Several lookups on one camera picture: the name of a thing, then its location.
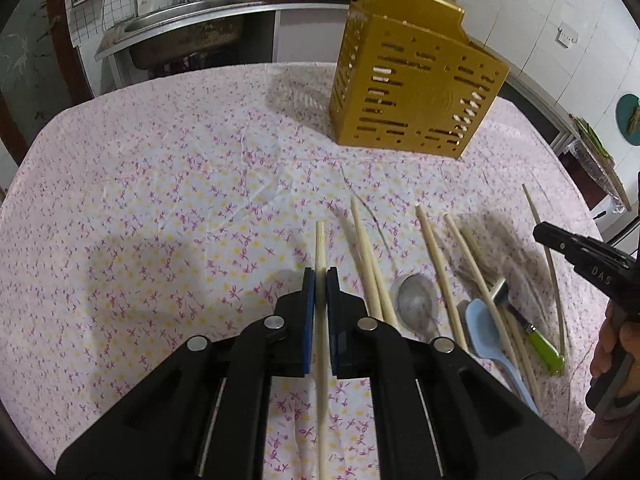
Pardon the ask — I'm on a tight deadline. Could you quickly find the white wall socket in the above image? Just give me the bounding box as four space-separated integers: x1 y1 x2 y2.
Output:
555 22 579 49

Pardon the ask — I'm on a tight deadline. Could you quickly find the green round wall plate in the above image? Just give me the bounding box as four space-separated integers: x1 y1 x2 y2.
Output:
615 93 640 146

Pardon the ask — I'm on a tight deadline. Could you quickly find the gold slotted utensil holder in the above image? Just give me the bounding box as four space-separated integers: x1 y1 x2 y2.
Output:
329 0 509 158

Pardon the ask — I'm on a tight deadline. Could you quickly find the person's right hand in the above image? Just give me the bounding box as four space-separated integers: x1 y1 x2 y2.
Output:
590 301 640 398

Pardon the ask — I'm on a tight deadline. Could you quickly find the fork with green handle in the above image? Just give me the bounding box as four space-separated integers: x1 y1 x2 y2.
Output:
486 274 564 376

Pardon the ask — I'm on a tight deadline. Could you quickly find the floral pink tablecloth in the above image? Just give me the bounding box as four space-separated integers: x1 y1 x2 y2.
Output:
1 64 605 467

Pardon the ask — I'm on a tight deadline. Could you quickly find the metal spoon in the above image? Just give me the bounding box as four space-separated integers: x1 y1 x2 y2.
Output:
396 274 439 342

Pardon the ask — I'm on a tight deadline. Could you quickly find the stainless steel sink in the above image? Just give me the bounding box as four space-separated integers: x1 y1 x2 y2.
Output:
94 0 273 61

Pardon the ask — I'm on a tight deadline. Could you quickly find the thin pale wooden chopstick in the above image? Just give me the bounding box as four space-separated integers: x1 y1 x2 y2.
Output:
522 183 567 358

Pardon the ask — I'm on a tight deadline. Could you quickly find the side table with clutter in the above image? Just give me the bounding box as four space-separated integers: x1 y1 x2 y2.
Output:
568 115 632 214

